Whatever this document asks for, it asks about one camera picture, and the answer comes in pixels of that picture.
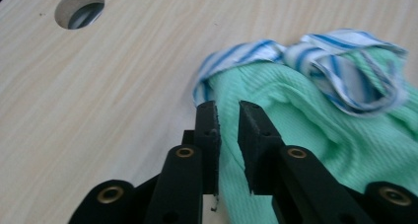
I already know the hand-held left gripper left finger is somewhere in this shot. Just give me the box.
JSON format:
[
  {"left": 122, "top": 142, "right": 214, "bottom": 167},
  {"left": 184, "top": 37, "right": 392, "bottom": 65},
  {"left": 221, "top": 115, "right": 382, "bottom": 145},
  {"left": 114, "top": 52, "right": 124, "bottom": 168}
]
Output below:
[{"left": 181, "top": 100, "right": 222, "bottom": 196}]

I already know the mint green striped garment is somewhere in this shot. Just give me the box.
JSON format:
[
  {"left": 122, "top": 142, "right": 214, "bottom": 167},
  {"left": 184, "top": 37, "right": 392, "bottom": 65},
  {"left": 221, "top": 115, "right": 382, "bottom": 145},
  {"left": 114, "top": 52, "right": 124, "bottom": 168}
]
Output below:
[{"left": 191, "top": 28, "right": 418, "bottom": 224}]

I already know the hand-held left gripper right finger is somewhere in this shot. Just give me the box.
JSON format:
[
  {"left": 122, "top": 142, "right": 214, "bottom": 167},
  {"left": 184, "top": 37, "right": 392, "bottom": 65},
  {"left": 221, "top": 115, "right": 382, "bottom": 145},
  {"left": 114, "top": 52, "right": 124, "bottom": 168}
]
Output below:
[{"left": 238, "top": 100, "right": 288, "bottom": 196}]

